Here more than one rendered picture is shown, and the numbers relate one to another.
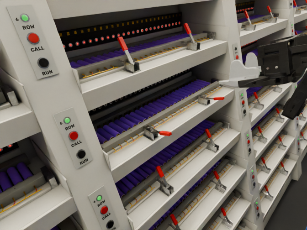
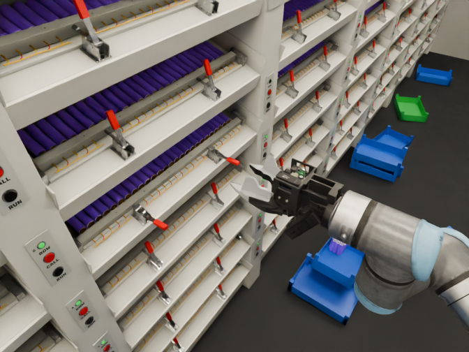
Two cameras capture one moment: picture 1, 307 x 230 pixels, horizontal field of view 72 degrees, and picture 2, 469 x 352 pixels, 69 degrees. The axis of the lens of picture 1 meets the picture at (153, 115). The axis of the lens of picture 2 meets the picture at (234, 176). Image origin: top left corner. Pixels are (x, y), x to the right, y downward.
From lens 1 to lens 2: 0.36 m
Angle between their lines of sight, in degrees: 28
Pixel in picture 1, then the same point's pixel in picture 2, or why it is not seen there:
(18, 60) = not seen: outside the picture
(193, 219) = (182, 279)
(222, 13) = (260, 36)
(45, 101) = (14, 235)
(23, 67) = not seen: outside the picture
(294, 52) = (305, 195)
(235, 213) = (232, 258)
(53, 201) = (24, 319)
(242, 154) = not seen: hidden behind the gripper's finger
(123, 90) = (110, 184)
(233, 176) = (236, 224)
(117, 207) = (98, 302)
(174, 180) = (165, 249)
